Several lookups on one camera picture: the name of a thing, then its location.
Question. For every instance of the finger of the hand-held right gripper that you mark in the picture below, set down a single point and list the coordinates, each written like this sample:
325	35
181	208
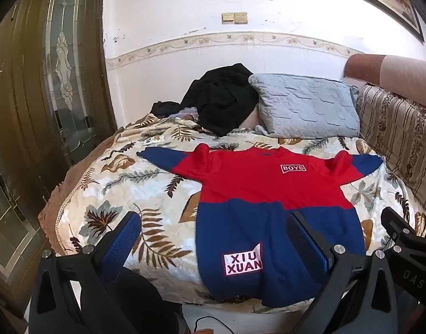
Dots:
399	228

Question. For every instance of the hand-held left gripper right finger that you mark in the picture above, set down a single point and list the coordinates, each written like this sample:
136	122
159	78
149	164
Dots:
303	240

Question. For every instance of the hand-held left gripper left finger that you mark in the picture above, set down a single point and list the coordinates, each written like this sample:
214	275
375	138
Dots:
124	240

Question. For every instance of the red and blue sweater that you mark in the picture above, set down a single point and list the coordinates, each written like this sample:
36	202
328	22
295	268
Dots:
254	195

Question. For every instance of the leaf print bed blanket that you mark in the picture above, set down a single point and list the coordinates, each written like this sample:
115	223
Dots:
129	195

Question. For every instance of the person's dark clothing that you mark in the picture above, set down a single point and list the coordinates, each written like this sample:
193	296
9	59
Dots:
129	306

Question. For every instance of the brown lace-edged bed cover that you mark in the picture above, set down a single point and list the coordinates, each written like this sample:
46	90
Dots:
51	205

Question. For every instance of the striped floral headboard cushion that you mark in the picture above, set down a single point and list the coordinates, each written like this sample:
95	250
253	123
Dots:
397	132

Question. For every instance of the small card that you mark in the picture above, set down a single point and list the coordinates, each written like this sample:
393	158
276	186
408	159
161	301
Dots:
154	140

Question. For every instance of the beige pillow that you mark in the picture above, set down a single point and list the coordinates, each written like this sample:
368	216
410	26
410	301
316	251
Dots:
249	121

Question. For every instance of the grey quilted pillow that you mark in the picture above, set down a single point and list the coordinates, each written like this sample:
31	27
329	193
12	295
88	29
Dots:
303	104

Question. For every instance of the small dark cloth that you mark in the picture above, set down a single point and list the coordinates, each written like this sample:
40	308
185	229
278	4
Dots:
164	108

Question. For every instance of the purple cloth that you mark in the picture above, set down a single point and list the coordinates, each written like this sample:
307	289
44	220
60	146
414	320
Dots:
186	113

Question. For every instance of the brown pink bolster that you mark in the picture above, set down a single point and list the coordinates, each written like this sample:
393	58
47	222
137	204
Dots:
386	69

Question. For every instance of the black garment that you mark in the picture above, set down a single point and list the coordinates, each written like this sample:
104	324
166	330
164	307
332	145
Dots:
220	97

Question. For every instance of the brown door with glass panel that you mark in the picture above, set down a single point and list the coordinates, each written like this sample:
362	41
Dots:
42	94

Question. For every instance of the beige wall switch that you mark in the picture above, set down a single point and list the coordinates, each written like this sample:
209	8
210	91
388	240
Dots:
240	17
228	17

